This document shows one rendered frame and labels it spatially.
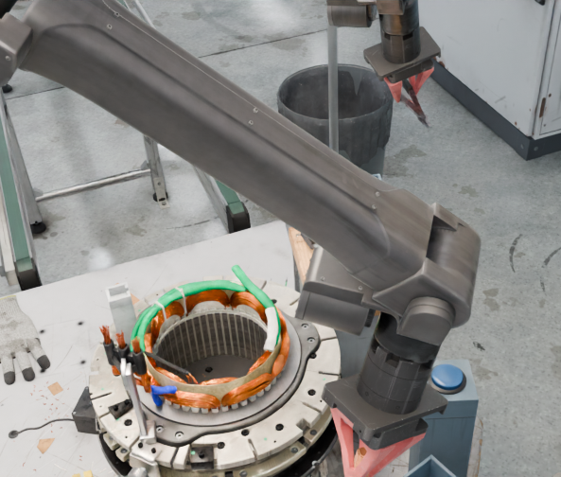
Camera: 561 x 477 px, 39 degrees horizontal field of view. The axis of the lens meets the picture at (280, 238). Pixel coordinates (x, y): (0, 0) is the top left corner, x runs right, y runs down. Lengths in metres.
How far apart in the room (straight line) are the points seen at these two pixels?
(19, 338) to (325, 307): 0.99
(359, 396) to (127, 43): 0.37
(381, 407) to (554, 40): 2.54
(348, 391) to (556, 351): 1.92
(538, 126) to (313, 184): 2.79
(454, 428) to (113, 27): 0.76
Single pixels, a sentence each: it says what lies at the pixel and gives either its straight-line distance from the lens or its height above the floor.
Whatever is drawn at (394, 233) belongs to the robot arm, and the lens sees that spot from 0.57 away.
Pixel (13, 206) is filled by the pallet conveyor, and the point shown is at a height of 0.76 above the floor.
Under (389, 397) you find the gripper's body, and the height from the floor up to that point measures 1.32.
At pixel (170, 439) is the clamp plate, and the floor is 1.10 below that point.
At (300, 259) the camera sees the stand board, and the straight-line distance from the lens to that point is 1.21.
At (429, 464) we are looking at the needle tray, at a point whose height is 1.06.
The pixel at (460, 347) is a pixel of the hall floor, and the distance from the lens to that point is 2.56.
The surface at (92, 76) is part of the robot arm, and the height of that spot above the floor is 1.62.
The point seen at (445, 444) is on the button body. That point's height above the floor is 0.94.
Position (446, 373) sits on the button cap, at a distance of 1.08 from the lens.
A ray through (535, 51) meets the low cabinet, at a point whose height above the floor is 0.47.
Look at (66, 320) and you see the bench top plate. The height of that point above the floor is 0.78.
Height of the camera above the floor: 1.86
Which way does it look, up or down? 39 degrees down
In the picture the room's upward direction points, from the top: 4 degrees counter-clockwise
